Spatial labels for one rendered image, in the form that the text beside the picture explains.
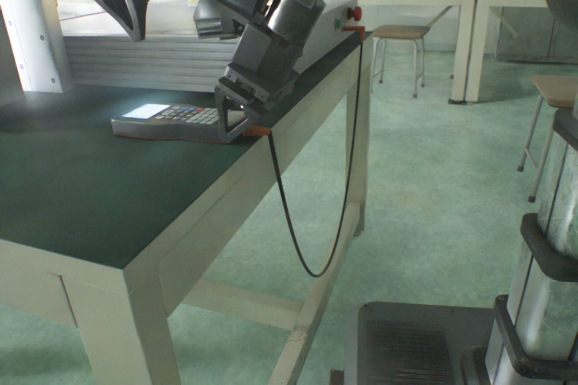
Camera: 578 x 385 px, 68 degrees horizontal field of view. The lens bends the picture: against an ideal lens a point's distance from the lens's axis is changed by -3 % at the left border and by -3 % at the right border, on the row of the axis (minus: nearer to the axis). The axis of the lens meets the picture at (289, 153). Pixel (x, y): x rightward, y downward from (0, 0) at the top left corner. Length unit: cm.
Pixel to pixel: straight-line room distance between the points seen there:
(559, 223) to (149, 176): 51
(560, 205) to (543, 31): 407
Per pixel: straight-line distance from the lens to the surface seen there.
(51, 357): 146
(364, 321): 101
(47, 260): 45
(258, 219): 181
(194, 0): 124
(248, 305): 123
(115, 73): 90
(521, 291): 76
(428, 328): 101
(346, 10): 125
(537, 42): 469
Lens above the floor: 97
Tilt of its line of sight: 24 degrees down
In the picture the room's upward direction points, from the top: 2 degrees counter-clockwise
